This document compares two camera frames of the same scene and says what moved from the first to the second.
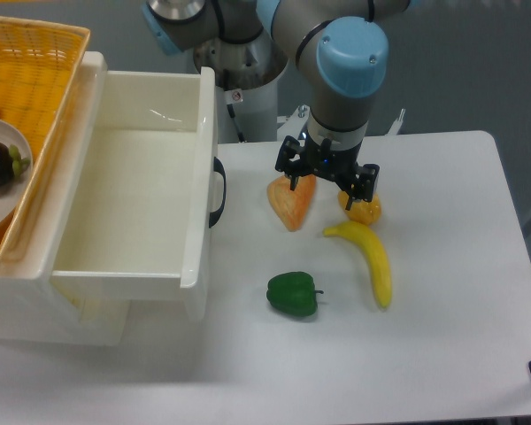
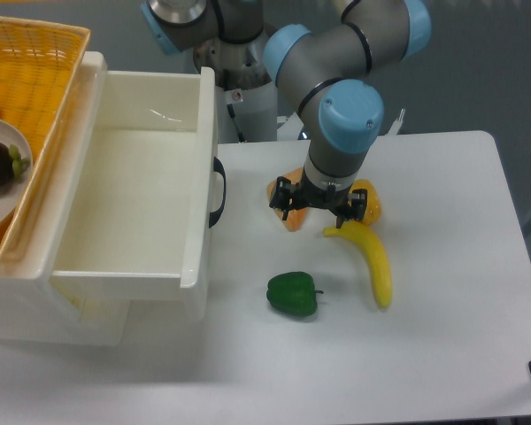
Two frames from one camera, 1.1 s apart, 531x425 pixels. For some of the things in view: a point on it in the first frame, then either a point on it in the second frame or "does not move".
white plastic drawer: [140, 212] does not move
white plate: [0, 204] does not move
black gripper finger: [365, 185] → [357, 207]
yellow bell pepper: [363, 212] does not move
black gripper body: [336, 165] → [306, 195]
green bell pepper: [293, 293] does not move
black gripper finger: [290, 149] → [283, 197]
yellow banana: [376, 253] does not move
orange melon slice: [290, 204] does not move
